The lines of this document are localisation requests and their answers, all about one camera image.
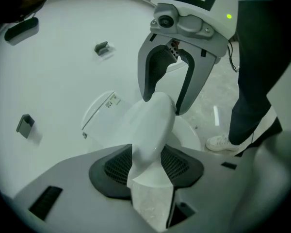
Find black cable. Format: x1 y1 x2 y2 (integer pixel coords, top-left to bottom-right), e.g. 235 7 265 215
226 33 241 73

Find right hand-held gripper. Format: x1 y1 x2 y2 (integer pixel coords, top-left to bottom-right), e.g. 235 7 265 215
137 0 239 116

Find black wall-mounted holder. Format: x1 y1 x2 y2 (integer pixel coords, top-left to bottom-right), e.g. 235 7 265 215
16 114 35 139
94 41 110 57

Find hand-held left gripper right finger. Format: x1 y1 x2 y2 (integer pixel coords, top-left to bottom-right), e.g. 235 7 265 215
161 145 243 229

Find black oblong device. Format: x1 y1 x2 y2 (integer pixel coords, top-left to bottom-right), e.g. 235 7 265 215
4 17 40 46

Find person's white sneaker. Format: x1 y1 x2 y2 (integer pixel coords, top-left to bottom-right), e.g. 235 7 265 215
205 133 241 152

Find white elongated toilet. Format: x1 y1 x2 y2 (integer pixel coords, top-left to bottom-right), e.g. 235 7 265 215
81 90 136 153

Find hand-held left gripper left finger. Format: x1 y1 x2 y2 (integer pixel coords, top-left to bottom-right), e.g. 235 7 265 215
14 144 161 233

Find person's black trousers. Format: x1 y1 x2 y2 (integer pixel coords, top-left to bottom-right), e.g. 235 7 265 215
228 0 291 158

